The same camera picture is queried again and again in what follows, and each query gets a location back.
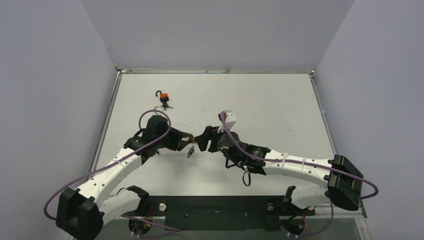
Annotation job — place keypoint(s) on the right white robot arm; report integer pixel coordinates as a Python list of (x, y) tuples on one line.
[(330, 181)]

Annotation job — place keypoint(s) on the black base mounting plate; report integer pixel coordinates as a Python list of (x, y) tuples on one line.
[(220, 213)]

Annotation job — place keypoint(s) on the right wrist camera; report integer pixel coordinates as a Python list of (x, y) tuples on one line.
[(227, 117)]

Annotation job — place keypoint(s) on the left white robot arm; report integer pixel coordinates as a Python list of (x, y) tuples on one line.
[(82, 212)]

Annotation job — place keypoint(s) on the small brass padlock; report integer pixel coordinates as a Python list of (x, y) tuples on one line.
[(192, 139)]

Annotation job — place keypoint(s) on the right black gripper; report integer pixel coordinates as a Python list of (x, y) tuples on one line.
[(211, 139)]

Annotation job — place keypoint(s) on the orange padlock with key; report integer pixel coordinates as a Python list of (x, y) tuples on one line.
[(163, 98)]

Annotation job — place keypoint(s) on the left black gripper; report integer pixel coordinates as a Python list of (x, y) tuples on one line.
[(178, 143)]

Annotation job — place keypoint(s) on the large brass padlock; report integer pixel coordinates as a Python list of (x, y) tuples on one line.
[(159, 108)]

